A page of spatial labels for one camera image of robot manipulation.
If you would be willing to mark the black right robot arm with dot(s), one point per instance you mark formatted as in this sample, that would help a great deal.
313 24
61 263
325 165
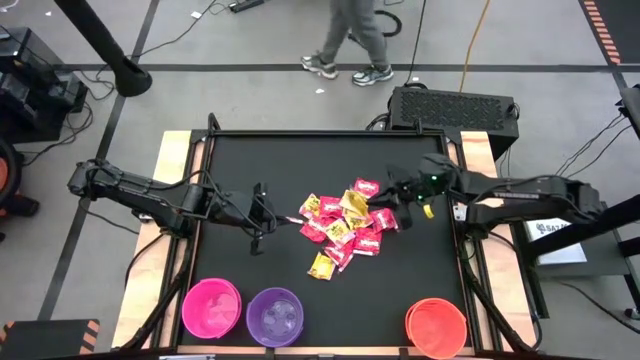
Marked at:
525 192

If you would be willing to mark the black table frame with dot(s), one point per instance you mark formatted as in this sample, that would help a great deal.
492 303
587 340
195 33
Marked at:
325 133

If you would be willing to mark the pink plastic bucket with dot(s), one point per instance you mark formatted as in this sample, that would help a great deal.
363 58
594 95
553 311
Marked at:
211 308

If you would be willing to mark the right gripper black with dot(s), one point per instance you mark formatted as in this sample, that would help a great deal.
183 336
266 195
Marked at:
412 189

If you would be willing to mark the black metal stand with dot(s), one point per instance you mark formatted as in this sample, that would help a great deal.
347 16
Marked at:
590 227

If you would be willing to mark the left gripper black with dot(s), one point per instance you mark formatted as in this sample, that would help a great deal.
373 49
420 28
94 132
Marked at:
240 207

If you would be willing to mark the black monitor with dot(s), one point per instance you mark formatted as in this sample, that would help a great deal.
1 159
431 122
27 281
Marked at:
632 107

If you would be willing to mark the black pole with round base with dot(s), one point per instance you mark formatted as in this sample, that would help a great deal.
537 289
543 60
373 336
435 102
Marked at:
100 42

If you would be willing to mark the black computer tower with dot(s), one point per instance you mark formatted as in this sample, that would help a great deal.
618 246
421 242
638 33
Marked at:
452 112

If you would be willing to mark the yellow tag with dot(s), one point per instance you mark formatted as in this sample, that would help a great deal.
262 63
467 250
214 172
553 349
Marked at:
428 211

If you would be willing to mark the black support strut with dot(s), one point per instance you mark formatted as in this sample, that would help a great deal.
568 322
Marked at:
156 310
495 310

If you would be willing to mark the black equipment box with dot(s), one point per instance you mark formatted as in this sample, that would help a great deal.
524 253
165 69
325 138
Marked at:
30 90

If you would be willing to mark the purple plastic bucket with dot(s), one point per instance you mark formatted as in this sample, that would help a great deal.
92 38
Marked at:
275 317

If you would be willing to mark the black mat striped edge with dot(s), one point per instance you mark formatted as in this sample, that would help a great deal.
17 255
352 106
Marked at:
625 25

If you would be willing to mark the orange black floor machine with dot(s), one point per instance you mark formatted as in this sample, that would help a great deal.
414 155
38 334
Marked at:
7 175

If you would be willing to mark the black mat striped corners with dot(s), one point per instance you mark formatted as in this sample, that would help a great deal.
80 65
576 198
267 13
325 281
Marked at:
45 340

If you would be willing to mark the black power strip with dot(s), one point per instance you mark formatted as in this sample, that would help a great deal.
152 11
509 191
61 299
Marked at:
245 5

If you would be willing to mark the person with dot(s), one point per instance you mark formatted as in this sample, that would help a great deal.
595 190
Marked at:
360 30

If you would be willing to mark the white printed sheet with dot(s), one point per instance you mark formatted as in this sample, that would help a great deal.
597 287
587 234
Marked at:
560 250

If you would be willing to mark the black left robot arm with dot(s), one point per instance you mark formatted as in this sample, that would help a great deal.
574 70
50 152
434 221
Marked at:
130 187

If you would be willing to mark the Smarties candy roll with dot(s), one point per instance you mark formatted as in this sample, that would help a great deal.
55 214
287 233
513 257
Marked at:
296 220
346 263

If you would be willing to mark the orange plastic bucket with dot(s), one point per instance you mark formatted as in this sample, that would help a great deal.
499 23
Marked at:
436 327

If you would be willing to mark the yellow Sour Patch candy pack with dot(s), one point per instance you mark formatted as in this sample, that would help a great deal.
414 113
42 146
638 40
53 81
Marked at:
354 201
338 231
310 205
360 221
321 266

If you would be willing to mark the light wooden board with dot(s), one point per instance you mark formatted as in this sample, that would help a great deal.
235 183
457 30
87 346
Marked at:
145 260
500 270

